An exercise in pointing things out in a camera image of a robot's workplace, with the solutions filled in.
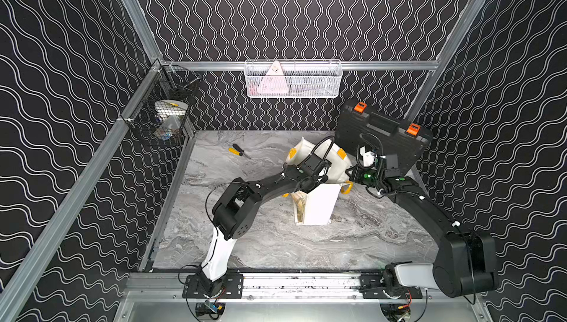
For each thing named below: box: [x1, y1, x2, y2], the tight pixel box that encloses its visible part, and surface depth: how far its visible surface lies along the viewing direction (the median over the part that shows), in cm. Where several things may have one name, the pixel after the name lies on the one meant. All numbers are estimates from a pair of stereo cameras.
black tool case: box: [334, 103, 434, 178], surface depth 89 cm
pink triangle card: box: [256, 60, 289, 94], surface depth 91 cm
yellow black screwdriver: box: [228, 143, 252, 160], surface depth 116 cm
